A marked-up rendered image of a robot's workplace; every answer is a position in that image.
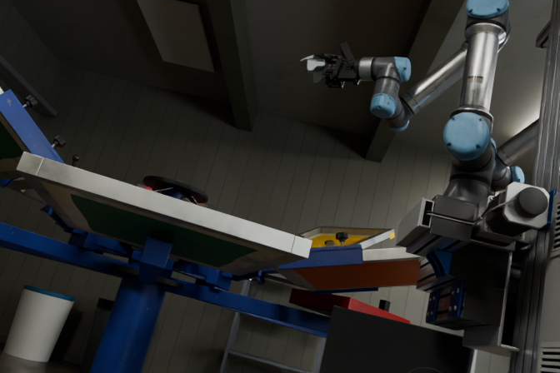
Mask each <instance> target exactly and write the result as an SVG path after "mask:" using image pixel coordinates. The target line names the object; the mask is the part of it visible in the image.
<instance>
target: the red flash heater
mask: <svg viewBox="0 0 560 373"><path fill-rule="evenodd" d="M289 303H292V304H294V305H297V306H301V307H303V308H306V309H309V310H311V311H316V312H318V313H321V314H324V315H326V316H332V312H333V306H340V307H343V308H348V309H351V310H355V311H361V312H364V313H368V314H372V315H375V316H381V317H385V318H388V319H393V320H396V321H402V322H406V323H409V324H410V320H407V319H405V318H402V317H400V316H396V315H394V314H392V313H390V312H387V311H384V310H382V309H379V308H377V307H375V306H371V305H369V304H367V303H364V302H362V301H358V300H356V299H353V298H352V297H347V296H338V295H333V294H313V292H312V291H307V290H302V289H297V288H292V292H291V295H290V299H289Z"/></svg>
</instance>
